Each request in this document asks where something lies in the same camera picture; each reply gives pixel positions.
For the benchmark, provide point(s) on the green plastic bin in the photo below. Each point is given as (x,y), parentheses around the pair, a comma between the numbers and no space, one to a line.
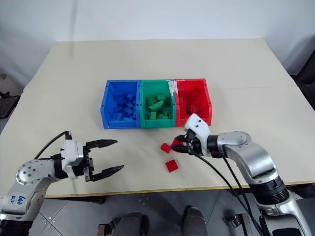
(144,108)

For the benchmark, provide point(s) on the dark rounded shape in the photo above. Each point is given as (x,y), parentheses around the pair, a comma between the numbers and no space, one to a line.
(131,225)
(194,221)

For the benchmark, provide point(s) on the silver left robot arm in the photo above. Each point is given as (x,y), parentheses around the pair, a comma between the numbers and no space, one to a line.
(27,177)

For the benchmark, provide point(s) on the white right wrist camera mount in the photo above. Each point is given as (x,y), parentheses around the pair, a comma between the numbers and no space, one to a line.
(199,127)

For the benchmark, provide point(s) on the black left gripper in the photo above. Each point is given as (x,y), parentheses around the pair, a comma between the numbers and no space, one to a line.
(88,162)

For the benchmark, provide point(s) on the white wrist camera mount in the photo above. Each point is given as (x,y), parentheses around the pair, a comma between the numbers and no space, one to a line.
(199,127)
(70,155)

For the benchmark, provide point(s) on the black chair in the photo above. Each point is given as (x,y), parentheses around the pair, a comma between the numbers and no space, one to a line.
(7,100)

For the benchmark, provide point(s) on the flat red square block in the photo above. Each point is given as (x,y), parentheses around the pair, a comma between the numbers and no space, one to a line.
(172,165)

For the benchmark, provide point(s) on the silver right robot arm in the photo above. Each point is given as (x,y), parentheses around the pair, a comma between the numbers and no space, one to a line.
(256,157)

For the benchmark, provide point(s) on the blue plastic bin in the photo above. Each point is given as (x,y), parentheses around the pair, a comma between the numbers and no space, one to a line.
(108,108)

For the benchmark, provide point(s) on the dark metal bracket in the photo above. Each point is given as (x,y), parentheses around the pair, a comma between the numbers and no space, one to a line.
(240,220)
(104,229)

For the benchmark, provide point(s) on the red plastic bin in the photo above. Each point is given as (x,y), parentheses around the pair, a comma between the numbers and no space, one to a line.
(208,105)

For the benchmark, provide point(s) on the green arch block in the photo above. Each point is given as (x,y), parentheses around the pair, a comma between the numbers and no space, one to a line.
(156,105)

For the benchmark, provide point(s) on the white tape strip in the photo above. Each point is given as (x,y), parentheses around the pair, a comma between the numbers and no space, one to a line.
(172,87)

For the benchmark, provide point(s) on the small red block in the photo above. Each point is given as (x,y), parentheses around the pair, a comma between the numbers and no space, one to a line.
(166,147)
(176,141)

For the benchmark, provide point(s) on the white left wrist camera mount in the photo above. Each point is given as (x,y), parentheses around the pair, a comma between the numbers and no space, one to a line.
(70,155)

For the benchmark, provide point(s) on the blue block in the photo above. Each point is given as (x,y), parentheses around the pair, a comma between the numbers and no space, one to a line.
(129,112)
(118,116)
(131,97)

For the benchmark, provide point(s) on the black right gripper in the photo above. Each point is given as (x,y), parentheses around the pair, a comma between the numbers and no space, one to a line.
(195,145)

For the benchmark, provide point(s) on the black equipment stand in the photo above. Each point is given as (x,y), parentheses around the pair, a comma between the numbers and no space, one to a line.
(304,68)

